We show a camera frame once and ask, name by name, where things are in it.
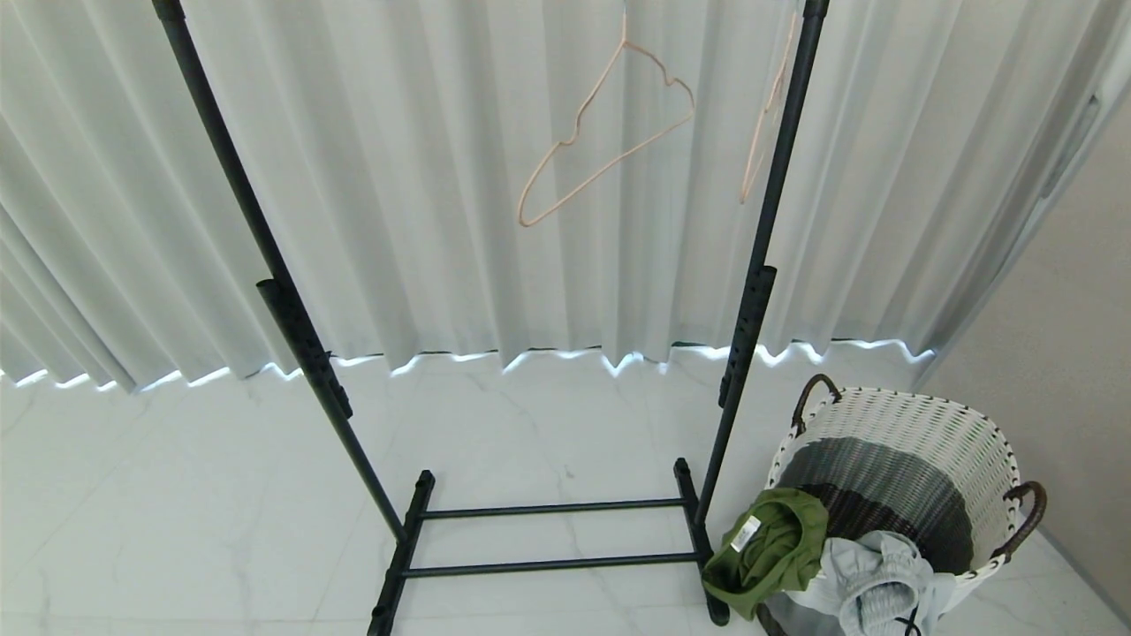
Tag pink clothes hanger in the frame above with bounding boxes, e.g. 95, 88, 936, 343
739, 12, 801, 206
517, 9, 697, 229

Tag green printed shirt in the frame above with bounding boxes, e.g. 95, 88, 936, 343
701, 488, 830, 621

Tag pale grey shorts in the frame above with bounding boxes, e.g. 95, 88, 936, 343
785, 530, 960, 636

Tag black clothes rack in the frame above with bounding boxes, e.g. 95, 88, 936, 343
150, 0, 831, 636

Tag white laundry basket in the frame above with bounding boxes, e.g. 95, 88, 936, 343
755, 374, 1049, 636

